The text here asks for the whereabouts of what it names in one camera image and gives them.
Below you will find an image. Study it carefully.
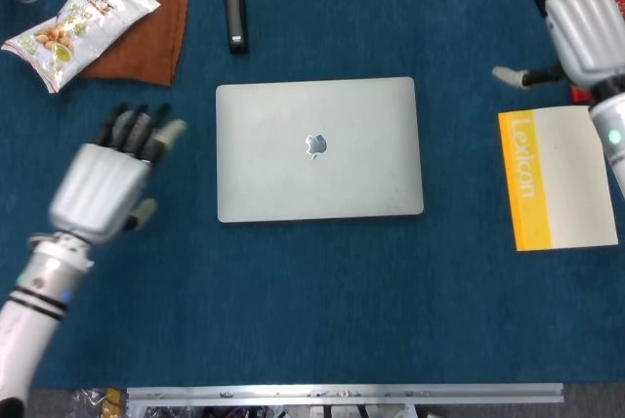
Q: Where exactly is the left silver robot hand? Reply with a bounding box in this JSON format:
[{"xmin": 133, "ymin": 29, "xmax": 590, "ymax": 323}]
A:
[{"xmin": 47, "ymin": 103, "xmax": 189, "ymax": 246}]

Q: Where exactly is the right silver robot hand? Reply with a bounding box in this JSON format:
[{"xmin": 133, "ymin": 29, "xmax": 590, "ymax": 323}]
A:
[{"xmin": 491, "ymin": 0, "xmax": 625, "ymax": 97}]

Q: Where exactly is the silver laptop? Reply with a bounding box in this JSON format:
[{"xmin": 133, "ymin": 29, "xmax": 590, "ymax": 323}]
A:
[{"xmin": 215, "ymin": 76, "xmax": 425, "ymax": 224}]

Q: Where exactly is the black stapler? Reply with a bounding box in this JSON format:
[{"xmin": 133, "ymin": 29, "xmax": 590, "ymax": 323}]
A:
[{"xmin": 221, "ymin": 0, "xmax": 251, "ymax": 55}]

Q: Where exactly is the brown folded cloth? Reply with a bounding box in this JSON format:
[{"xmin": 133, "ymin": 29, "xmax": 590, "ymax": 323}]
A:
[{"xmin": 77, "ymin": 0, "xmax": 189, "ymax": 89}]

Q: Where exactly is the yellow white Lexicon notebook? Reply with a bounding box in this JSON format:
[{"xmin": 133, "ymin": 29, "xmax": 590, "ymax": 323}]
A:
[{"xmin": 497, "ymin": 104, "xmax": 619, "ymax": 253}]

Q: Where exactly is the white snack bag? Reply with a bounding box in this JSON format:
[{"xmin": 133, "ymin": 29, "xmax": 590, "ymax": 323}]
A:
[{"xmin": 0, "ymin": 0, "xmax": 162, "ymax": 96}]

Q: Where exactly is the clear plastic bag of parts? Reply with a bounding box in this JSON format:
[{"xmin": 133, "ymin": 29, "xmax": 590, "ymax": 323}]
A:
[{"xmin": 67, "ymin": 387, "xmax": 129, "ymax": 418}]

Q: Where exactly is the blue felt table cover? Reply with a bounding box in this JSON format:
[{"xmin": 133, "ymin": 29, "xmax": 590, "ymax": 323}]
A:
[{"xmin": 0, "ymin": 0, "xmax": 625, "ymax": 390}]

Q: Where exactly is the cable bundle under rail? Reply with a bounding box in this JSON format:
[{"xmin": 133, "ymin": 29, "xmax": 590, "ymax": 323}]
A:
[{"xmin": 141, "ymin": 405, "xmax": 421, "ymax": 418}]

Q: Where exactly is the aluminium frame rail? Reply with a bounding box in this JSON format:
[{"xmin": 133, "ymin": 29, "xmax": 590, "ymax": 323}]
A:
[{"xmin": 125, "ymin": 382, "xmax": 565, "ymax": 408}]

